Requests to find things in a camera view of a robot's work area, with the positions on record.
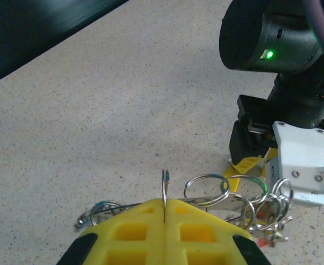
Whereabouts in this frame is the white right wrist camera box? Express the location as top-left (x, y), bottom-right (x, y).
top-left (263, 120), bottom-right (324, 207)

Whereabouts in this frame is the small silver split keyring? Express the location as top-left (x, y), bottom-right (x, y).
top-left (161, 168), bottom-right (171, 221)
top-left (220, 174), bottom-right (269, 204)
top-left (183, 173), bottom-right (231, 207)
top-left (241, 202), bottom-right (262, 232)
top-left (271, 178), bottom-right (295, 206)
top-left (89, 200), bottom-right (127, 225)

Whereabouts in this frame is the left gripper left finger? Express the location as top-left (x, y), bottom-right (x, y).
top-left (56, 198), bottom-right (167, 265)

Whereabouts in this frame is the pile of metal key rings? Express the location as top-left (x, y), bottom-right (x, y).
top-left (75, 193), bottom-right (292, 243)

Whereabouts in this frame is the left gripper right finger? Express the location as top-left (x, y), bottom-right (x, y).
top-left (164, 198), bottom-right (273, 265)

